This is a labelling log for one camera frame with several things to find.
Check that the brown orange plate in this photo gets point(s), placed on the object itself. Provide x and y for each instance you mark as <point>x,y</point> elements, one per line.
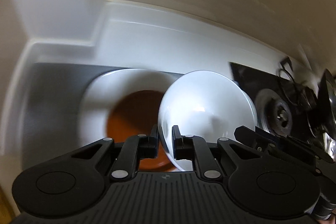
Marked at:
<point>136,114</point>

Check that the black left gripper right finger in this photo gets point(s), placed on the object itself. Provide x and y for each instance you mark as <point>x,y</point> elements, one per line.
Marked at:
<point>195,149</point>

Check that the plain white bowl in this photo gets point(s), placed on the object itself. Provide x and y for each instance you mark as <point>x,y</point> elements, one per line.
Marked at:
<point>205,104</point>

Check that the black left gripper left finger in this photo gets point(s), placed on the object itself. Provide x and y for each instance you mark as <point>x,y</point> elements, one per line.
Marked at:
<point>133,150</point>

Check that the black wok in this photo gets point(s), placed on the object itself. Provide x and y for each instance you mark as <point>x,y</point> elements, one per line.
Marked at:
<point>322,106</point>

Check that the grey mat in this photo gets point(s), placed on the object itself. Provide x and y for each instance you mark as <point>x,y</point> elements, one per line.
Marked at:
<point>50,126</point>

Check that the large white floral plate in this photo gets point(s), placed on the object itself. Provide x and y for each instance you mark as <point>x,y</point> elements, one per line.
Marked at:
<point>107,90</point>

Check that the gas burner with metal ring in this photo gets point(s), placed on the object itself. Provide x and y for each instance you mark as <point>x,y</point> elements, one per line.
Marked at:
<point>273,113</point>

